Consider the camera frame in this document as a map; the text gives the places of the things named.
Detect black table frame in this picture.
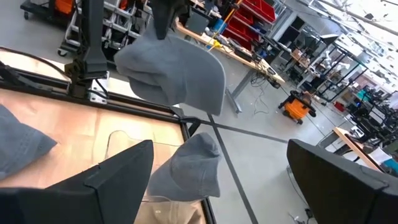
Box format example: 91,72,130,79
0,46,217,224

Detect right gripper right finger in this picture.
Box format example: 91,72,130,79
285,138,398,224

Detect long wooden workbench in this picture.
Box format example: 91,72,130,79
174,18,286,115

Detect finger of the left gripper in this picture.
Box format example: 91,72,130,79
151,0,175,40

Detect red storage bin rack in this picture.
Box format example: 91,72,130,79
222,0,277,50

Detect orange shop vacuum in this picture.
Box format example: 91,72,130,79
277,89,317,126

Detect cart with orange bin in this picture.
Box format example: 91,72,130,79
20,0,77,27

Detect wooden desk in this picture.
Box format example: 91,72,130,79
317,126,385,174

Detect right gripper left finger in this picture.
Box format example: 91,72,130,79
0,139,155,224

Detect grey baseball cap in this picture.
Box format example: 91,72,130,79
146,132,222,203
0,104,58,181
113,23,227,116

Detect yellow cable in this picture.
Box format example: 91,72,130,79
207,0,245,52

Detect metal shelving cart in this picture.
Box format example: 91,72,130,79
57,0,156,60

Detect dark flat panel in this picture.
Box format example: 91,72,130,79
185,9,210,35

